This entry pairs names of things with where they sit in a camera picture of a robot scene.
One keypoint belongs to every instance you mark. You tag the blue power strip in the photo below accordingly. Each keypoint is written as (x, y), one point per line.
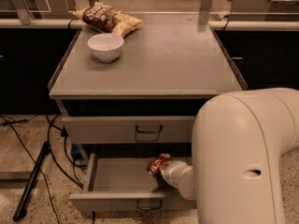
(75, 153)

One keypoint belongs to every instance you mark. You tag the closed top drawer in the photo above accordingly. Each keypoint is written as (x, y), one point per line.
(127, 130)

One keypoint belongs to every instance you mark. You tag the black bar on floor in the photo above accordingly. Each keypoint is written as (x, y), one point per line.
(20, 210)

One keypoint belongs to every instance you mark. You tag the red coke can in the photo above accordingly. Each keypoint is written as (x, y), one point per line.
(153, 167)

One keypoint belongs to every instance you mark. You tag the grey drawer cabinet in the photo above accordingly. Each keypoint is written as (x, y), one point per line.
(169, 67)

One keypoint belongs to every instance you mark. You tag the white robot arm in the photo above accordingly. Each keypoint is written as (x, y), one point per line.
(237, 141)

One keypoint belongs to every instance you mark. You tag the white bowl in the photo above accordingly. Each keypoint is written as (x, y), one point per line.
(106, 47)

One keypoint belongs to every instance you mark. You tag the open middle drawer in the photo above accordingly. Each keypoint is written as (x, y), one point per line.
(123, 184)

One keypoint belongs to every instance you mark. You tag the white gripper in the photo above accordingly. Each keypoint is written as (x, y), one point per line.
(172, 173)

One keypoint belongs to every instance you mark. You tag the white horizontal rail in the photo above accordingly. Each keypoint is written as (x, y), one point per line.
(215, 25)

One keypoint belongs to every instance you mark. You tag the brown chip bag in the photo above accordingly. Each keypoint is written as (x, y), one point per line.
(107, 19)

